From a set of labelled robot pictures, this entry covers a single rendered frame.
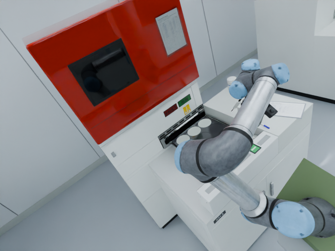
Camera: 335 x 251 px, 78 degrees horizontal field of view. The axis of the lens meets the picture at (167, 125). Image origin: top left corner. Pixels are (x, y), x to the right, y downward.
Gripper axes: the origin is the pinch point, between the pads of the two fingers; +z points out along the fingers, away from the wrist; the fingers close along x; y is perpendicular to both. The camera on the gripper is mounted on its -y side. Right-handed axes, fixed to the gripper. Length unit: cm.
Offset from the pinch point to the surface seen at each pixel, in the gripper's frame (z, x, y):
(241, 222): 59, 29, -4
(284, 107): 13.6, -33.7, 7.3
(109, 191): 111, 94, 149
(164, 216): 93, 62, 59
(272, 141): 14.6, -5.2, -3.6
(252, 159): 14.6, 11.0, -3.2
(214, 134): 20.5, 4.8, 32.9
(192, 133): 21, 13, 47
